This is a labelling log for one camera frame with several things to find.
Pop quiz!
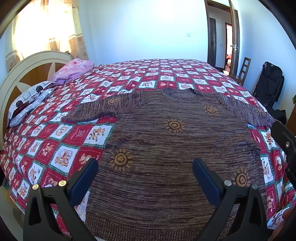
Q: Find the pink crumpled blanket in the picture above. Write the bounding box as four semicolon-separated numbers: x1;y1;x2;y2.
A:
50;58;94;84

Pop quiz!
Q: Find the brown wooden door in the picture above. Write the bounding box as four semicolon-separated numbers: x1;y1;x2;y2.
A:
205;1;240;77

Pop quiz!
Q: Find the grey patterned pillow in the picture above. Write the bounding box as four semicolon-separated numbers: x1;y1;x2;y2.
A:
6;81;55;126

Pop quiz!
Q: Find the wooden chair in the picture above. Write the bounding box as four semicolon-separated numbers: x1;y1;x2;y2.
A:
230;57;251;86

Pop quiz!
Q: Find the cream wooden headboard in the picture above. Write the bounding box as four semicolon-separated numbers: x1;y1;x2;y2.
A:
1;51;73;146

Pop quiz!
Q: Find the red patchwork bedspread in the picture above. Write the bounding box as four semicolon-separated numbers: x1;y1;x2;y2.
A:
1;59;295;228

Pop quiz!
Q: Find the brown striped knit sweater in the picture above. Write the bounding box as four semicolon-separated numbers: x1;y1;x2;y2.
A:
65;88;271;240

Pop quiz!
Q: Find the person's right hand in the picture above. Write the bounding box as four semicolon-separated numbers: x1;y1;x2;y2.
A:
268;206;295;241

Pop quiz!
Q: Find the yellow patterned curtain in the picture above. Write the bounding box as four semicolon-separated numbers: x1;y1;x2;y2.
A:
5;1;88;71

